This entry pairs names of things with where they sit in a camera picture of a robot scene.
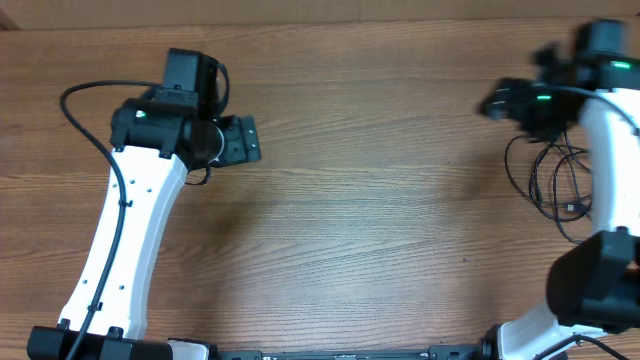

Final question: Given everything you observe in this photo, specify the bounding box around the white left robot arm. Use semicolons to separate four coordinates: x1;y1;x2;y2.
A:
27;48;261;359

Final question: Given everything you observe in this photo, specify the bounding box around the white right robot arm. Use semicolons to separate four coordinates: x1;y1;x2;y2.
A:
428;19;639;359

